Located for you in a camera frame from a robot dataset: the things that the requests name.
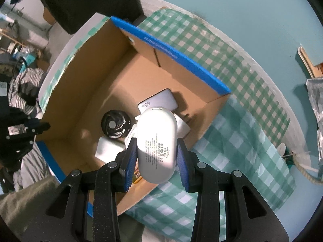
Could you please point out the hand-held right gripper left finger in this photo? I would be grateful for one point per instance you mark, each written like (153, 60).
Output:
(130, 163)

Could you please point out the striped cloth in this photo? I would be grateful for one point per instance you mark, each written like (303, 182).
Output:
(25, 80)

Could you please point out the silver foil sheet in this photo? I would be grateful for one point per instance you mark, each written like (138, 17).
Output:
(316, 105)

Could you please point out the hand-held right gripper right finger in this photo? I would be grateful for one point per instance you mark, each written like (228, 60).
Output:
(183, 166)

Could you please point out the dark round tin teal lid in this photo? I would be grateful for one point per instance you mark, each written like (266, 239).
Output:
(116, 124)

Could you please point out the small white charger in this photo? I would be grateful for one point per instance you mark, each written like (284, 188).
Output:
(108, 150)

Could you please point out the small white object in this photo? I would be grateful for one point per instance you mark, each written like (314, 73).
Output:
(281, 149)

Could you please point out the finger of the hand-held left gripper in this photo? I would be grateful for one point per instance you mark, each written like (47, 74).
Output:
(37, 127)

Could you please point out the cardboard strip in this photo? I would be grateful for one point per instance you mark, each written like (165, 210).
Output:
(306, 63)

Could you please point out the cardboard box with blue rim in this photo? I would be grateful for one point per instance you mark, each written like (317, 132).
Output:
(101, 80)

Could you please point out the green checked tablecloth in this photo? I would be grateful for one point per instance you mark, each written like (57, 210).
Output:
(239, 143)

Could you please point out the dark grey charger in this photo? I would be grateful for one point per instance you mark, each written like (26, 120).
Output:
(161, 99)

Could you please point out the person's olive pants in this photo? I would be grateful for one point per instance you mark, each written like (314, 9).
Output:
(22, 206)

